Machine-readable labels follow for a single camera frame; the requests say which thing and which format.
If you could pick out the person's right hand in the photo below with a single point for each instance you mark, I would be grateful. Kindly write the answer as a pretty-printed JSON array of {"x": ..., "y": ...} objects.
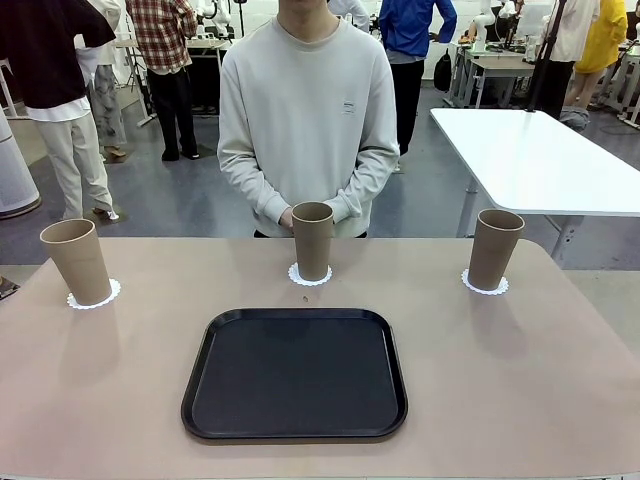
[{"x": 287, "y": 220}]

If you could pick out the tall beige cup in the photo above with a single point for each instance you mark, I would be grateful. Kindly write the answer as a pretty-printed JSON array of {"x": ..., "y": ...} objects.
[
  {"x": 492, "y": 255},
  {"x": 80, "y": 265},
  {"x": 312, "y": 245}
]

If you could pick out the white lace paper coaster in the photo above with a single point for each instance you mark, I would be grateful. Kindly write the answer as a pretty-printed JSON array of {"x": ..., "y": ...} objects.
[
  {"x": 293, "y": 276},
  {"x": 116, "y": 292},
  {"x": 487, "y": 293}
]

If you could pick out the person's right forearm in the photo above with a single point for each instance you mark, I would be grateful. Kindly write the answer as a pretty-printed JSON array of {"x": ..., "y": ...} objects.
[{"x": 250, "y": 185}]

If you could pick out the person's left forearm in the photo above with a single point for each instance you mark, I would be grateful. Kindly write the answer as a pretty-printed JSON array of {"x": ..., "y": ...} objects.
[{"x": 365, "y": 185}]

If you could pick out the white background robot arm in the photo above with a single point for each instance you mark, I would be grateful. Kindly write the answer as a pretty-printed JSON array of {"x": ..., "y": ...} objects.
[
  {"x": 482, "y": 25},
  {"x": 217, "y": 15}
]

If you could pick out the person in grey sweatshirt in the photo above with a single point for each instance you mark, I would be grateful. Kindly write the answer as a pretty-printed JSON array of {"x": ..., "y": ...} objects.
[{"x": 305, "y": 90}]

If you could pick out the black plastic tray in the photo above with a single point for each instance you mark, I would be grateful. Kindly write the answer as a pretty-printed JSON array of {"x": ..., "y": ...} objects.
[{"x": 300, "y": 395}]

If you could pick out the black hanging bag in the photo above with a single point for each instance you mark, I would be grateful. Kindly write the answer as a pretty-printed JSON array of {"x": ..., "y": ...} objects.
[{"x": 442, "y": 72}]

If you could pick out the person in patterned skirt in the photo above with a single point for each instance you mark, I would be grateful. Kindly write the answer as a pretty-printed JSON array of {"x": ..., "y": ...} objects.
[{"x": 107, "y": 100}]

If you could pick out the person in white shirt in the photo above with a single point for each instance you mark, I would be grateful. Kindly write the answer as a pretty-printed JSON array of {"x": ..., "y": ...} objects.
[{"x": 357, "y": 12}]

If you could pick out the person in plaid shirt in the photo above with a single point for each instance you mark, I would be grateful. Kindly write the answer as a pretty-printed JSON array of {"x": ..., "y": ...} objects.
[{"x": 160, "y": 35}]

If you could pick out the person in blue jacket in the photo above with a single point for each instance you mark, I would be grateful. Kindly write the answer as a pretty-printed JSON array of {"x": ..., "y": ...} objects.
[{"x": 410, "y": 25}]

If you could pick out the table with white legs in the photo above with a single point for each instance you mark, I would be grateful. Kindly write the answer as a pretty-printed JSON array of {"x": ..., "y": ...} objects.
[{"x": 125, "y": 44}]

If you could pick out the white air purifier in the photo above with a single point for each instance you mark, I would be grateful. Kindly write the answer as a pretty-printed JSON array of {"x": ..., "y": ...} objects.
[{"x": 15, "y": 175}]

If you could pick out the person in black top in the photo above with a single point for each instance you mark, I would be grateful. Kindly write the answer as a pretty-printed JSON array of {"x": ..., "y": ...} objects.
[{"x": 45, "y": 50}]

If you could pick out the grey crumpled cloth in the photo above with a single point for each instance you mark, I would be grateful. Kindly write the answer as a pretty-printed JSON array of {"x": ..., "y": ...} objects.
[{"x": 575, "y": 119}]

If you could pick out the black tripod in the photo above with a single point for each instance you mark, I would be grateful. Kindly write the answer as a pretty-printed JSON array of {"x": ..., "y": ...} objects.
[{"x": 550, "y": 45}]

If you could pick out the person in cream top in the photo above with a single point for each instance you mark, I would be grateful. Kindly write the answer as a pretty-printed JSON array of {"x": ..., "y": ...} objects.
[{"x": 570, "y": 30}]

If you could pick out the person in yellow clothes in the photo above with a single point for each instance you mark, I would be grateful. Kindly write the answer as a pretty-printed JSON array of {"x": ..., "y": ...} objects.
[{"x": 605, "y": 35}]

